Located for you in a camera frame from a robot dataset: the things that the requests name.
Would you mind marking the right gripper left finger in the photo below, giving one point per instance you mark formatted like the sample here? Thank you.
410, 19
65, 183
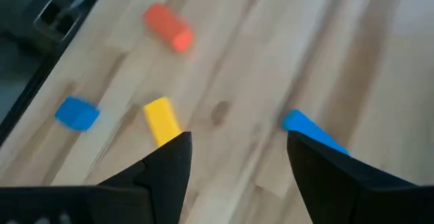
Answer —
166, 183

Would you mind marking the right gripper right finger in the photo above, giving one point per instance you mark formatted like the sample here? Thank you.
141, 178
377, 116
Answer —
325, 183

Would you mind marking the blue arch block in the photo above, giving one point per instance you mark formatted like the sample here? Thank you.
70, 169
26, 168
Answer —
305, 125

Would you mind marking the yellow rectangular block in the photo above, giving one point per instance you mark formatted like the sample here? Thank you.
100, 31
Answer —
161, 120

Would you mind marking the blue wooden cube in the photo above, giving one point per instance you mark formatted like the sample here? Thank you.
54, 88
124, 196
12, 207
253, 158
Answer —
77, 113

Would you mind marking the red rectangular block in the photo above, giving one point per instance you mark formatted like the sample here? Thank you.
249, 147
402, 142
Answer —
167, 27

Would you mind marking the black aluminium table frame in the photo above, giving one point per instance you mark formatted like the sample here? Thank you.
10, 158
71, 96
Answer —
34, 85

